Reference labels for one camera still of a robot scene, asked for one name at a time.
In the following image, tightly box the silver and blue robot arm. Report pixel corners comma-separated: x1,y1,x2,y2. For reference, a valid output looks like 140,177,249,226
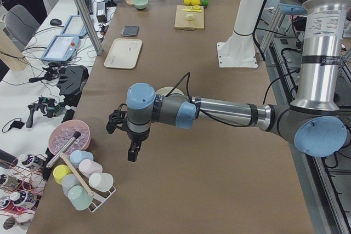
123,0,350,162

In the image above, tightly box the yellow lemon right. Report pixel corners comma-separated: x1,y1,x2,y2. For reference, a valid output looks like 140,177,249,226
190,0,201,6

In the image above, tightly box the blue teach pendant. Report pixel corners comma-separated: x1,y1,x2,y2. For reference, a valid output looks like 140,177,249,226
41,35,80,62
61,15,87,38

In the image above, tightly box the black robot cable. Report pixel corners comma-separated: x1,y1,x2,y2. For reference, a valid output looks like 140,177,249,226
169,71,299,128

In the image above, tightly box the black keyboard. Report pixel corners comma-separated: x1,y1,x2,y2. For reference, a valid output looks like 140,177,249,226
84,0,93,15

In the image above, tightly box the mint green bowl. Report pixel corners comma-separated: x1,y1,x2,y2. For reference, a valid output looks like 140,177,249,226
133,0,149,10

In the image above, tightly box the green lime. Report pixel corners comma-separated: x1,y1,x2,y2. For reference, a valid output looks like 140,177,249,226
201,0,209,8

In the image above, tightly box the white steamed bun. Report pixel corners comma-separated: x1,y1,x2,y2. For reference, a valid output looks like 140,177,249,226
186,14,194,21

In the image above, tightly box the light blue cup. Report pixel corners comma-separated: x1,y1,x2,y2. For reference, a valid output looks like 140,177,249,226
69,150,94,168

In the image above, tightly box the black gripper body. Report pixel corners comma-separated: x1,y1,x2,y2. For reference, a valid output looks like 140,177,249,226
127,124,150,147

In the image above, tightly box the aluminium frame post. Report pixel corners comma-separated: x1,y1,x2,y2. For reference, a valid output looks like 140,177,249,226
73,0,103,55

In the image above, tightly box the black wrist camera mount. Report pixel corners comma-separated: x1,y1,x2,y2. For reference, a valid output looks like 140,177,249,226
106,103,128,134

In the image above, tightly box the grey office chair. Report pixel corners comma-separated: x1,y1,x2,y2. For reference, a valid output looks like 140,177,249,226
4,5,40,51

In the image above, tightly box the grey folded cloth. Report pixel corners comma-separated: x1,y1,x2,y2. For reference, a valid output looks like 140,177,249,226
121,25,139,37

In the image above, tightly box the black computer mouse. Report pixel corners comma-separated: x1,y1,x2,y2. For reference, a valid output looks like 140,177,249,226
50,19,62,26

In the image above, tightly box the cream rectangular tray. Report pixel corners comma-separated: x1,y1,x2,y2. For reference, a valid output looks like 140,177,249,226
104,38,143,70

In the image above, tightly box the white cup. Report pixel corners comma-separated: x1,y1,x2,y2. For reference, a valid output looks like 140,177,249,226
88,173,114,192

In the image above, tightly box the yellow lemon slice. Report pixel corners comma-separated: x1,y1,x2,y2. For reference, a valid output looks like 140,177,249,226
182,5,202,13

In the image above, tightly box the black plastic housing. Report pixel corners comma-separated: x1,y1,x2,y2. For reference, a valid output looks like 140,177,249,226
56,65,89,107

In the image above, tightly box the grey cup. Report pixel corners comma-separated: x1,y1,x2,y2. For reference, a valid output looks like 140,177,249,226
61,174,80,197

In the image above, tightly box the mint green cup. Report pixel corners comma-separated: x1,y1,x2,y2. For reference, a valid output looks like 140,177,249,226
67,185,93,211

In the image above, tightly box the wooden stick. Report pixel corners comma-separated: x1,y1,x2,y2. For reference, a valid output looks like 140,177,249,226
60,153,94,197

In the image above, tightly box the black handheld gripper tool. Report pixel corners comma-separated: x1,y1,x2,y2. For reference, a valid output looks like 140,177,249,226
26,96,66,128

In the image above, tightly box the wooden cutting board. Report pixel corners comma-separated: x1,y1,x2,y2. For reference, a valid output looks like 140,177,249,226
174,5,205,30

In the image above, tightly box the white wire cup rack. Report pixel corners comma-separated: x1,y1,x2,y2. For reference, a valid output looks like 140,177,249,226
88,186,117,213

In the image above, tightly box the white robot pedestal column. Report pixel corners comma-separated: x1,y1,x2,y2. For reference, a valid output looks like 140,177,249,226
217,0,264,68

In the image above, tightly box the blue teach pendant near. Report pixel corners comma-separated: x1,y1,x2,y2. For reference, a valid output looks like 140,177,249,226
41,35,80,62

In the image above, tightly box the pink cup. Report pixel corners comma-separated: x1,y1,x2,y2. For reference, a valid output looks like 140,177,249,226
78,158,103,178

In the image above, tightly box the yellow cup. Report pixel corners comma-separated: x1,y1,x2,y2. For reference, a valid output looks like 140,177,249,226
53,164,72,185

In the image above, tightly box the blue teach pendant far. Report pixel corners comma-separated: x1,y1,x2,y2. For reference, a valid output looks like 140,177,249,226
61,15,87,38

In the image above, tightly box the metal rod with black tip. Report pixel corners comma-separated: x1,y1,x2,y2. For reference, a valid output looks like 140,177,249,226
46,131,81,169

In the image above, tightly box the pink bowl with ice cubes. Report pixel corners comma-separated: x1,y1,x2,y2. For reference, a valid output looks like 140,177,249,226
48,119,91,155

